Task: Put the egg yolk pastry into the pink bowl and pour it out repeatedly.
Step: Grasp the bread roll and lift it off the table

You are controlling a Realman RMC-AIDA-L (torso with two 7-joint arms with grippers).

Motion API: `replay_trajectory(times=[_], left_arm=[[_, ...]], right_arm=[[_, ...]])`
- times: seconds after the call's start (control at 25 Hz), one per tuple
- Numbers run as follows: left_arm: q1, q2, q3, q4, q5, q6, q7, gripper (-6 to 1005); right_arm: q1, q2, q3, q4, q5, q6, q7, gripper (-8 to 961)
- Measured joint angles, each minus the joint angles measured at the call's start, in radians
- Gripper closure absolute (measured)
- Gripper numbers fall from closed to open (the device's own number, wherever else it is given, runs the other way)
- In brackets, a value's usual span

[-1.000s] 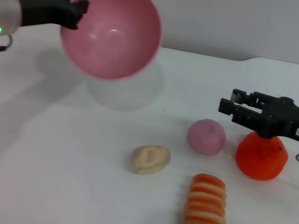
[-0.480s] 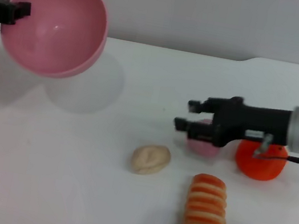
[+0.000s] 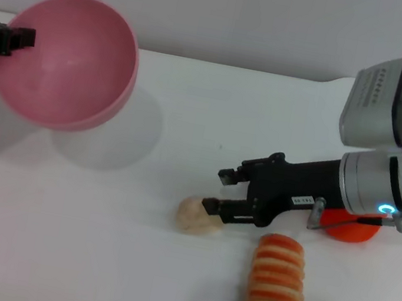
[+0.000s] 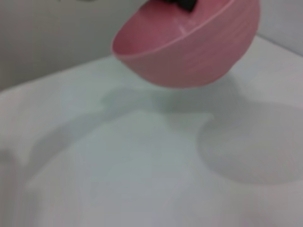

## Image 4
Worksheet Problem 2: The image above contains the pink plastic bowl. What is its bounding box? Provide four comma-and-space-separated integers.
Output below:
111, 0, 261, 89

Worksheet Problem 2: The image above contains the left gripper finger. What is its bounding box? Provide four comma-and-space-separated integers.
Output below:
162, 0, 197, 13

